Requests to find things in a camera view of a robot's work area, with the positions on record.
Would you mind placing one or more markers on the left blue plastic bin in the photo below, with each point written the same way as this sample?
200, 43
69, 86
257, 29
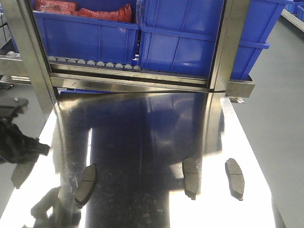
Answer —
88, 38

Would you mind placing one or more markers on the wrist camera mount plate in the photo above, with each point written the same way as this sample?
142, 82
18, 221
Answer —
11, 107

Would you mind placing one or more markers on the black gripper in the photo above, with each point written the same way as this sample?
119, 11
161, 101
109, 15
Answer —
14, 145

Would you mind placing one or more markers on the blue plastic bin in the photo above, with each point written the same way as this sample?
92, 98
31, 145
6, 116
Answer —
88, 38
179, 36

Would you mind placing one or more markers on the right blue plastic bin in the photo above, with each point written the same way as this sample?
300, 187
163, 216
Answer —
179, 36

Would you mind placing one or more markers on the stainless steel rack frame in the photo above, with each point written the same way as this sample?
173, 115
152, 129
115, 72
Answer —
46, 76

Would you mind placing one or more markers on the roller conveyor track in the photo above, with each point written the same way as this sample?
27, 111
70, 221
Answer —
92, 63

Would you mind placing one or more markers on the red plastic bag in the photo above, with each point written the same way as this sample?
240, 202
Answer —
123, 14

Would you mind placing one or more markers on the second-left grey brake pad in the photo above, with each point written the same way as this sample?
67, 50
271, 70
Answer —
86, 186

